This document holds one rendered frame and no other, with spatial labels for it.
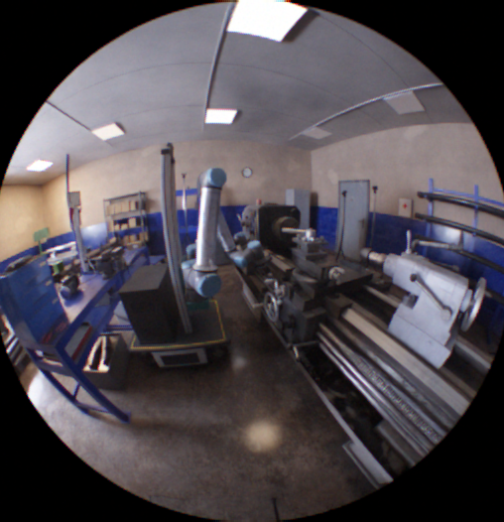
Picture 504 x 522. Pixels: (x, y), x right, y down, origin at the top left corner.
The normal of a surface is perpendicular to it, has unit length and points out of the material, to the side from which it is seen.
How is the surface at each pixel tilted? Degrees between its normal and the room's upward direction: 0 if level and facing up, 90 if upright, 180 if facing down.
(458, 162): 90
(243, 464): 0
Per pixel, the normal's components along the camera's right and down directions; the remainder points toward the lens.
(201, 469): -0.02, -0.95
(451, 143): -0.95, 0.12
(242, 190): 0.31, 0.30
